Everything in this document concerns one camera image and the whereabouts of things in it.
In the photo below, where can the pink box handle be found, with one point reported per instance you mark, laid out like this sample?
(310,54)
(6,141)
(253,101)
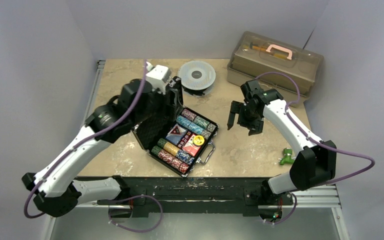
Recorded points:
(288,53)

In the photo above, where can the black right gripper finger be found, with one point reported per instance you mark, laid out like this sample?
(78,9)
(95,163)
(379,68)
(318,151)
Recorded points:
(255,127)
(235,107)

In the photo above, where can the yellow big blind button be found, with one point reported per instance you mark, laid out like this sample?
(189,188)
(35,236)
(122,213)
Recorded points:
(198,140)

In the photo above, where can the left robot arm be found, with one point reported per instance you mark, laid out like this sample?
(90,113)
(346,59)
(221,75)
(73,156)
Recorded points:
(57,189)

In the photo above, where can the dark blue chip stack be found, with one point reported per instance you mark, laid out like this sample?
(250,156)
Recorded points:
(184,157)

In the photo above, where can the translucent brown storage box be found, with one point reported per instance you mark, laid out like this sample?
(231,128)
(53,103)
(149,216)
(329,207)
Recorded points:
(294,79)

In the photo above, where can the red triangular all-in marker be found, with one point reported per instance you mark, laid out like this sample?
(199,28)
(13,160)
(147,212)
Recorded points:
(178,130)

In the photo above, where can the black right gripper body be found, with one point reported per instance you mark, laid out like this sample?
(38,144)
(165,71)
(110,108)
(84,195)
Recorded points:
(245,117)

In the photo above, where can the red dice row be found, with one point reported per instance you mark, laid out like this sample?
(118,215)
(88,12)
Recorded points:
(184,139)

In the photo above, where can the red playing card deck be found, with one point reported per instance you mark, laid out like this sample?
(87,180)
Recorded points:
(190,148)

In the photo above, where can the green chip stack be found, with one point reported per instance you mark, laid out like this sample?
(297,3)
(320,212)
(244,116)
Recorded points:
(203,127)

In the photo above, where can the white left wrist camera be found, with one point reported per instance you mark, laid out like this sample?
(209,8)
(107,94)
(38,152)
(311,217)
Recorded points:
(158,76)

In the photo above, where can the light blue chip stack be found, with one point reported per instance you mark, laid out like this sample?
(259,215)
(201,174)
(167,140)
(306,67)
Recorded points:
(189,125)

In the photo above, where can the red chip stack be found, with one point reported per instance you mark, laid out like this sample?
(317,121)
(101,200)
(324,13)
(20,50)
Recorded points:
(174,162)

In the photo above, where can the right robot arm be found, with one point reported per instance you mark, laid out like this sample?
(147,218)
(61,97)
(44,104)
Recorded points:
(313,164)

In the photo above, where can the yellow chip stack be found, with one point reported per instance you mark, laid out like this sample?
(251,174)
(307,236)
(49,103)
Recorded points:
(171,148)

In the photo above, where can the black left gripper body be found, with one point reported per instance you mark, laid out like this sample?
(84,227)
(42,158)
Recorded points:
(158,107)

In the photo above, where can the black poker set case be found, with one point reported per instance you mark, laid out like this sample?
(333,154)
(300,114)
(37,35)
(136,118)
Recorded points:
(151,133)

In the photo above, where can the purple chip stack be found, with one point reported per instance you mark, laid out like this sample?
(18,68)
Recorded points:
(186,113)

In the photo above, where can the white perforated cable spool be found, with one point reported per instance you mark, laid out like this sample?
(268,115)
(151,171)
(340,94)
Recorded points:
(197,77)

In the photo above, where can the blue playing card deck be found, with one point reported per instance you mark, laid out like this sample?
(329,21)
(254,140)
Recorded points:
(174,139)

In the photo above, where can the green pipe valve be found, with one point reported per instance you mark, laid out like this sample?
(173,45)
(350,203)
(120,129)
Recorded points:
(287,157)

